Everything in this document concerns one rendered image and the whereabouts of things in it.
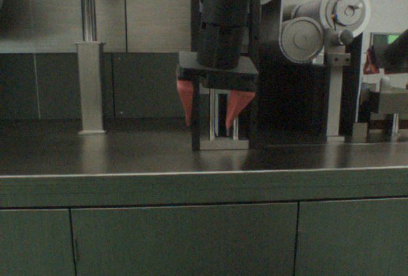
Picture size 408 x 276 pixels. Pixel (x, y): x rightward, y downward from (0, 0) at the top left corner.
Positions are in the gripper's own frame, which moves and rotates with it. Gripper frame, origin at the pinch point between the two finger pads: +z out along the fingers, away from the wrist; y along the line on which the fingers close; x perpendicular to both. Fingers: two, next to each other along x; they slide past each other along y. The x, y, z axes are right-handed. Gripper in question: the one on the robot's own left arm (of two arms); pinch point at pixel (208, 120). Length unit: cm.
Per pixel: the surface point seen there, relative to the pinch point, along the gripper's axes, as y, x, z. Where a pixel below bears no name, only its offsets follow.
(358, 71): -49, -45, 6
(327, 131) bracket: -40, -34, 20
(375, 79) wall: -226, -284, 95
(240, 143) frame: -13.5, -26.8, 20.8
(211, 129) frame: -6.2, -28.5, 18.3
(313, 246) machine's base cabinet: -29.6, -6.6, 34.9
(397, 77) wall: -251, -285, 90
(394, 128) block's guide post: -62, -37, 19
